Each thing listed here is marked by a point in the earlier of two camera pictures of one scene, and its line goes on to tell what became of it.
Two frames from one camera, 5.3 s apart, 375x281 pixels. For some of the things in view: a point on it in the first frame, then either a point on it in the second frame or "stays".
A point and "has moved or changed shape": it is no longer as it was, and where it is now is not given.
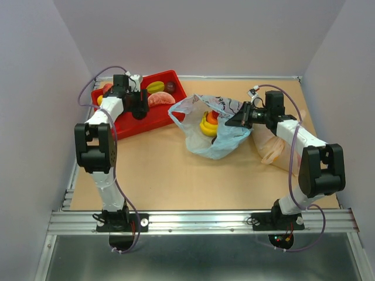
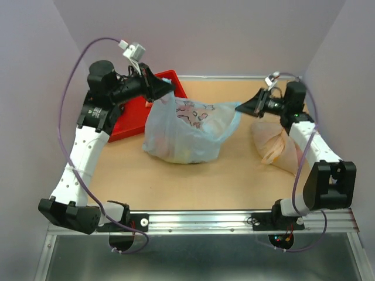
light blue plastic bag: (188, 112) has moved or changed shape
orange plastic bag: (274, 150) stays
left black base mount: (121, 222) stays
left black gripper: (142, 106) → (153, 87)
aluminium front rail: (200, 222) stays
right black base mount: (274, 221) stays
